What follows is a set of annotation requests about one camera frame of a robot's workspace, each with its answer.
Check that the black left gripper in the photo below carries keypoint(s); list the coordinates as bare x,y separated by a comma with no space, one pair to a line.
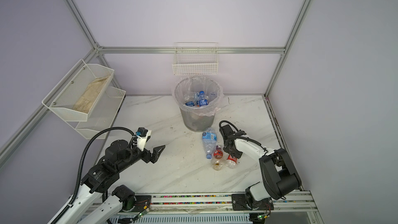
154,157

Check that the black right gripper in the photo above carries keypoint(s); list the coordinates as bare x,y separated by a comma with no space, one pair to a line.
225,149

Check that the small bottle blue cap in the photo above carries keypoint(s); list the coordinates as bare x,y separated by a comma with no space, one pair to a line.
202,99

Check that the bottle blue label white cap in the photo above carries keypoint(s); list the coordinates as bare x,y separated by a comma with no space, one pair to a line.
190,104

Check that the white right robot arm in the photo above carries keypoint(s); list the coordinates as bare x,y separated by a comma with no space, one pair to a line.
278,173

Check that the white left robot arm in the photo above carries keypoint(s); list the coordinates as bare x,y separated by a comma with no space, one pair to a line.
91,187

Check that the grey mesh waste bin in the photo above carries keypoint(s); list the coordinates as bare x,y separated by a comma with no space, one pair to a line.
196,123

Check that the clear plastic bin liner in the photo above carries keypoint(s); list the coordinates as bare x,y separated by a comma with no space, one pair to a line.
188,89

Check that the large clear bottle light-blue label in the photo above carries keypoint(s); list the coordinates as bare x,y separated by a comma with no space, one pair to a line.
209,141

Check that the red label bottle purple cap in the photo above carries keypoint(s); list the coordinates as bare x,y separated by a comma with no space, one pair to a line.
218,152

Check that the clear brownish crushed bottle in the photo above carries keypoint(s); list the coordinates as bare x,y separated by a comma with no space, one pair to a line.
217,164

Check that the lower white mesh shelf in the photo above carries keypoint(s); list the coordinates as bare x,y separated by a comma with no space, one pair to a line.
103,115

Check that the white mesh shelf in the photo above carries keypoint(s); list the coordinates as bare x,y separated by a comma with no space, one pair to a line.
63,97
103,115

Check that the beige cloth in shelf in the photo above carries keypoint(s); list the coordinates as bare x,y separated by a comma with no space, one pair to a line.
86,101

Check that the upper white mesh shelf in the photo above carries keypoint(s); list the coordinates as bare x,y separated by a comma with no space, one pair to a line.
63,97

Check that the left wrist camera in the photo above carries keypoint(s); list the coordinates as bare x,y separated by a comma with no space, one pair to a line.
142,136

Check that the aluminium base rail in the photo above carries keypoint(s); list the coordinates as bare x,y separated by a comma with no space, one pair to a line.
218,208

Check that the white wire wall basket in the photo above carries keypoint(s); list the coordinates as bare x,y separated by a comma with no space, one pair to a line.
192,59

